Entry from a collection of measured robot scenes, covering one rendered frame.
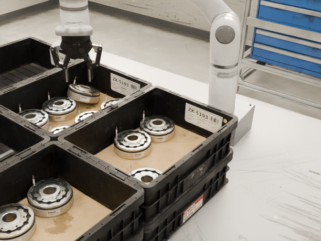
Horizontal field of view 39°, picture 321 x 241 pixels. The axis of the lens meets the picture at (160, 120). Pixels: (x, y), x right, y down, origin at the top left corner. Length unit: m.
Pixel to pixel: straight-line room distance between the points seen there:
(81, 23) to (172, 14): 3.34
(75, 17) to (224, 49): 0.49
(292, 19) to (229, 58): 1.63
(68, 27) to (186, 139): 0.46
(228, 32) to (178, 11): 3.05
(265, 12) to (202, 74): 0.85
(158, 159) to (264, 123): 0.59
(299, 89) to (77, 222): 2.80
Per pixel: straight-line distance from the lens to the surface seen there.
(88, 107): 1.46
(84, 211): 1.07
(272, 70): 3.16
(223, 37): 1.39
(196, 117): 1.31
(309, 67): 3.08
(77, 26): 1.14
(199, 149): 1.09
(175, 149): 1.26
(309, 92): 3.61
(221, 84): 1.46
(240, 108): 1.56
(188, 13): 4.37
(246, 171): 1.43
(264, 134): 1.62
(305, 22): 3.00
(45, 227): 1.04
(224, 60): 1.43
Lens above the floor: 1.55
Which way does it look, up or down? 31 degrees down
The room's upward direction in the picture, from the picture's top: 2 degrees clockwise
